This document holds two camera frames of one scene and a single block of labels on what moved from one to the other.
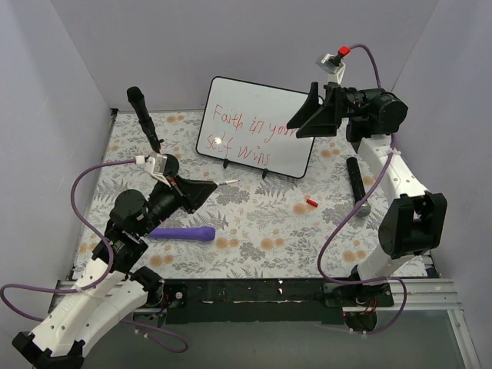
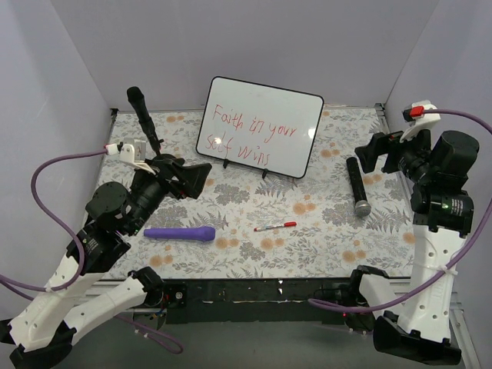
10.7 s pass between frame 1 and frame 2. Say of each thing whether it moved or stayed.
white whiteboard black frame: stayed
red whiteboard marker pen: moved
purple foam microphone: stayed
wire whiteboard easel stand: stayed
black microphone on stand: stayed
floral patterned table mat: stayed
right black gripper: moved
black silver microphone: stayed
